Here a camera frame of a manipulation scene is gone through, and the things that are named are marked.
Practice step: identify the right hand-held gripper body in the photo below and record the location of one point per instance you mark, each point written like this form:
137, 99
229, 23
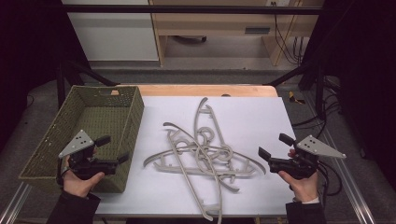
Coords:
314, 147

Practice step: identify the olive green woven basket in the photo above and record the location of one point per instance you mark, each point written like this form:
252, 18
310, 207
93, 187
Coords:
99, 118

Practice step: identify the person's right hand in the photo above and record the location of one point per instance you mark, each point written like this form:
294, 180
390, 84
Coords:
305, 188

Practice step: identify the white cabinet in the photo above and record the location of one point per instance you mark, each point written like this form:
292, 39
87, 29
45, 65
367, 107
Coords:
115, 34

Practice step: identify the grey desk label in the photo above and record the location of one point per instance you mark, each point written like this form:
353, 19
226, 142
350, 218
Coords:
257, 30

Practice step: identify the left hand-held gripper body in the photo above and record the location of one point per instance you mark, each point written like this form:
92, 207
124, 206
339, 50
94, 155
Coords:
79, 143

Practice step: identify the black horizontal frame bar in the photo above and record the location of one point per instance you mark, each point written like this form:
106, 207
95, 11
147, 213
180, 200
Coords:
186, 9

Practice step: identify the yellow and black tool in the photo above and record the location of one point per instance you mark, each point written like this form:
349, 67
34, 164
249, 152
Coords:
292, 97

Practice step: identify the person's left hand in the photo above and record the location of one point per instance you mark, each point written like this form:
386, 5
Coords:
79, 186

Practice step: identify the white table mat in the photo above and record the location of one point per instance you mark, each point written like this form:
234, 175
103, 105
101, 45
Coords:
255, 124

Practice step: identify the black curtain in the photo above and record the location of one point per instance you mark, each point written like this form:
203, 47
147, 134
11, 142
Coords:
367, 77
28, 46

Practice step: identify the aluminium floor rail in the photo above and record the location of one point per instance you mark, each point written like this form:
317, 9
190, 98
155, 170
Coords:
12, 205
348, 174

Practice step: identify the light wooden desk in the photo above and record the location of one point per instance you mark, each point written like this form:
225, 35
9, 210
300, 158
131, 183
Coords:
214, 23

